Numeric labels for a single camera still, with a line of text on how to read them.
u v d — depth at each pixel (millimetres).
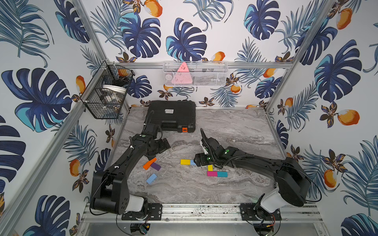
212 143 653
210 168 871
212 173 878
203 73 925
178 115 1065
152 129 686
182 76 911
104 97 843
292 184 438
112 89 788
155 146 731
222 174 878
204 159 748
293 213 766
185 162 914
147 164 914
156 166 905
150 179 853
